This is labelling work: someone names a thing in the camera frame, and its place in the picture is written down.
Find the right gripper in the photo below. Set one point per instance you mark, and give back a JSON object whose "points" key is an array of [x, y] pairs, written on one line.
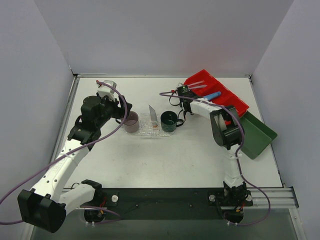
{"points": [[186, 107]]}

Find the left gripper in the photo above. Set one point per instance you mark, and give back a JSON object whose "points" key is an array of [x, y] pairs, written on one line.
{"points": [[125, 107]]}

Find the dark green mug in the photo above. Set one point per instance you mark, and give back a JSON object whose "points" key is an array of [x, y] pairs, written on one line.
{"points": [[170, 121]]}

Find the purple cup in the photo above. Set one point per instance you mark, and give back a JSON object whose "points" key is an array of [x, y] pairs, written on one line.
{"points": [[131, 124]]}

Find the blue toothpaste tube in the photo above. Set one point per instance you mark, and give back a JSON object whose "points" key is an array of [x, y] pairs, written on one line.
{"points": [[212, 96]]}

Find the white orange-capped toothpaste tube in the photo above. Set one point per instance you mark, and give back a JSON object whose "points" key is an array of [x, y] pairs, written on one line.
{"points": [[153, 117]]}

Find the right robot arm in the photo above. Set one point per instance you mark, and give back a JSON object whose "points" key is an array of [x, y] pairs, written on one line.
{"points": [[227, 133]]}

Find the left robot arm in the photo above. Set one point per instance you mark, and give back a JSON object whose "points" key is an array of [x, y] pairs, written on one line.
{"points": [[80, 141]]}

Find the toothbrush in clear wrapper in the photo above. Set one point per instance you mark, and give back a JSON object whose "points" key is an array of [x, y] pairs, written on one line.
{"points": [[197, 85]]}

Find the clear textured plastic tray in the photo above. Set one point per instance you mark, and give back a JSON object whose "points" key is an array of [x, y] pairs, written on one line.
{"points": [[146, 128]]}

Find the green bin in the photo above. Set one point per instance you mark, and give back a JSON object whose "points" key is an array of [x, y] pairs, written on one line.
{"points": [[257, 135]]}

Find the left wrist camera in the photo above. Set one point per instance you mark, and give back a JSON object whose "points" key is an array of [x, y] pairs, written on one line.
{"points": [[104, 91]]}

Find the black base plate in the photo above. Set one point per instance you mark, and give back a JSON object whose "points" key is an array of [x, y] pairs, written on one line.
{"points": [[167, 204]]}

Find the aluminium rail frame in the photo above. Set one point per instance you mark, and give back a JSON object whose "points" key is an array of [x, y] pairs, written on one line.
{"points": [[275, 197]]}

